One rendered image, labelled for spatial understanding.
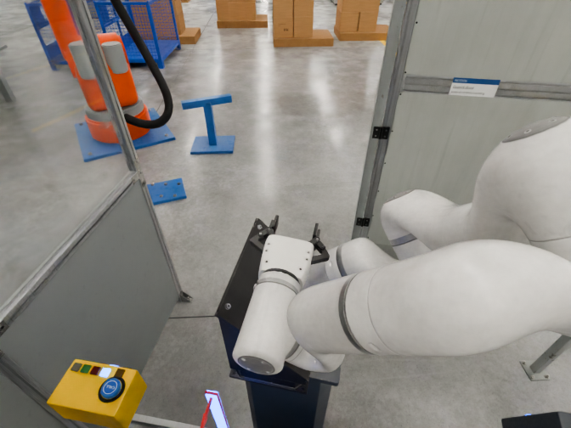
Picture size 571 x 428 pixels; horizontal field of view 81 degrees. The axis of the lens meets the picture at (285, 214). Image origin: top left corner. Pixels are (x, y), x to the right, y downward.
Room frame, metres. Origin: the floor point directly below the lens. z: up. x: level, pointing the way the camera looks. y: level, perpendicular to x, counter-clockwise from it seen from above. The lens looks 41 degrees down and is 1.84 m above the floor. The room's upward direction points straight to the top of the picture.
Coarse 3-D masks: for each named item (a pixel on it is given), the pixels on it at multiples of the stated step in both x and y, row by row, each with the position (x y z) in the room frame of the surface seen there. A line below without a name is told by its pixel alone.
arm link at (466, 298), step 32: (416, 256) 0.21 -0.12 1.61; (448, 256) 0.19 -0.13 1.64; (480, 256) 0.18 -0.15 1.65; (512, 256) 0.17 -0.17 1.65; (544, 256) 0.17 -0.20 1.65; (352, 288) 0.21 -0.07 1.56; (384, 288) 0.19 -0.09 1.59; (416, 288) 0.17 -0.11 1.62; (448, 288) 0.16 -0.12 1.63; (480, 288) 0.15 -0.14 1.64; (512, 288) 0.15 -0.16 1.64; (544, 288) 0.15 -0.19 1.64; (352, 320) 0.18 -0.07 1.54; (384, 320) 0.17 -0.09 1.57; (416, 320) 0.15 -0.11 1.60; (448, 320) 0.14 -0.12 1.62; (480, 320) 0.13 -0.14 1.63; (512, 320) 0.13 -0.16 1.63; (544, 320) 0.14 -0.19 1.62; (384, 352) 0.16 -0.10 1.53; (416, 352) 0.14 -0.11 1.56; (448, 352) 0.13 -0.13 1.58; (480, 352) 0.13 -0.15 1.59
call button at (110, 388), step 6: (114, 378) 0.33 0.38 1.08; (108, 384) 0.31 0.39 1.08; (114, 384) 0.31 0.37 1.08; (120, 384) 0.31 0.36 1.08; (102, 390) 0.30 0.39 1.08; (108, 390) 0.30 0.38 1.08; (114, 390) 0.30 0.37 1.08; (120, 390) 0.30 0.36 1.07; (108, 396) 0.29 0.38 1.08; (114, 396) 0.29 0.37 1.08
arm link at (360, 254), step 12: (360, 240) 0.54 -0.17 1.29; (336, 252) 0.54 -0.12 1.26; (348, 252) 0.52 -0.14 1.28; (360, 252) 0.51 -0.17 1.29; (372, 252) 0.51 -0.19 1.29; (384, 252) 0.54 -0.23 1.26; (396, 252) 0.48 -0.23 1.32; (408, 252) 0.46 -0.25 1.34; (420, 252) 0.45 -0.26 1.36; (348, 264) 0.49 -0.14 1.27; (360, 264) 0.48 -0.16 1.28; (372, 264) 0.48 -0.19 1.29; (384, 264) 0.48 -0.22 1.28
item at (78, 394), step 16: (112, 368) 0.35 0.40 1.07; (64, 384) 0.32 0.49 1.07; (80, 384) 0.32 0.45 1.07; (96, 384) 0.32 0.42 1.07; (128, 384) 0.32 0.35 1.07; (144, 384) 0.34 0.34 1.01; (48, 400) 0.28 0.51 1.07; (64, 400) 0.28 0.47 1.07; (80, 400) 0.28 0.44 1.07; (96, 400) 0.28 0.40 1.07; (112, 400) 0.28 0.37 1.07; (128, 400) 0.29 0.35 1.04; (64, 416) 0.28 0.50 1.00; (80, 416) 0.27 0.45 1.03; (96, 416) 0.26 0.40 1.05; (112, 416) 0.25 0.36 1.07; (128, 416) 0.27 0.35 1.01
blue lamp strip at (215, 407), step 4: (208, 396) 0.25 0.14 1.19; (212, 396) 0.25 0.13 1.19; (216, 396) 0.25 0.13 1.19; (208, 400) 0.25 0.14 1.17; (212, 400) 0.25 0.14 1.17; (216, 400) 0.25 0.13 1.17; (212, 404) 0.25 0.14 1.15; (216, 404) 0.25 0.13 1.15; (212, 408) 0.25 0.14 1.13; (216, 408) 0.25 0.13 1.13; (220, 408) 0.25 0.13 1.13; (212, 412) 0.25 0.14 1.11; (216, 412) 0.25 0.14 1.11; (220, 412) 0.25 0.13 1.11; (216, 416) 0.25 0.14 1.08; (220, 416) 0.25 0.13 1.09; (216, 420) 0.25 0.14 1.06; (220, 420) 0.25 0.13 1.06; (224, 420) 0.25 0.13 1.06; (220, 424) 0.25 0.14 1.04; (224, 424) 0.25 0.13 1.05
